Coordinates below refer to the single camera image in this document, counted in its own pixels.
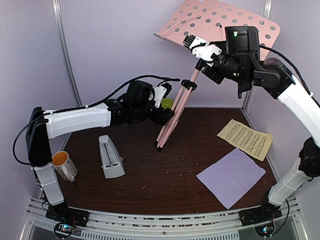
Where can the patterned mug orange inside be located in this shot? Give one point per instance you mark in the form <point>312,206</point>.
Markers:
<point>64,166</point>

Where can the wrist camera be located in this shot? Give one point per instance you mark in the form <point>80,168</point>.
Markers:
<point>160,92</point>
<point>201,48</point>

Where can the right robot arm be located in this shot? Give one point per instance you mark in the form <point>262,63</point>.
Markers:
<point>238,59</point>

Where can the grey metronome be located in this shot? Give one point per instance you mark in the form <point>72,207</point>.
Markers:
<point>111,161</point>

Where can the green bowl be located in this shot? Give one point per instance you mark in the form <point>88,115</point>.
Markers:
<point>167,103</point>

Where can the yellowed sheet music paper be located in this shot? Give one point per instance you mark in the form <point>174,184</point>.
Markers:
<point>252,142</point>

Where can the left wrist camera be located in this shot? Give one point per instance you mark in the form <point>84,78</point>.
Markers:
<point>160,92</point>

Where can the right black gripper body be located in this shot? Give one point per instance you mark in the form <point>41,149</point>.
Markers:
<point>216,76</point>

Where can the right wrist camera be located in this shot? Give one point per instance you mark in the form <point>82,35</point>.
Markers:
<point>201,48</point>

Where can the pink music stand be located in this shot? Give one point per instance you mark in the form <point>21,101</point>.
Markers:
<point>206,19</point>

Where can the lavender sheet music paper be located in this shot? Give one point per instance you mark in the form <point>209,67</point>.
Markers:
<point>231,177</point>

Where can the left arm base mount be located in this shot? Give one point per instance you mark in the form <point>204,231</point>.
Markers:
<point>74,217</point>

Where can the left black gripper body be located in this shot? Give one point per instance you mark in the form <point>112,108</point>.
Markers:
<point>160,118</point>

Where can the aluminium front rail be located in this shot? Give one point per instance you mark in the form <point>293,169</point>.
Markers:
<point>223,225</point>

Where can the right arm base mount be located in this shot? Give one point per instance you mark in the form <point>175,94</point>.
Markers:
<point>258,215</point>

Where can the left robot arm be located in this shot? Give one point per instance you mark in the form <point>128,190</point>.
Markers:
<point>141,102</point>

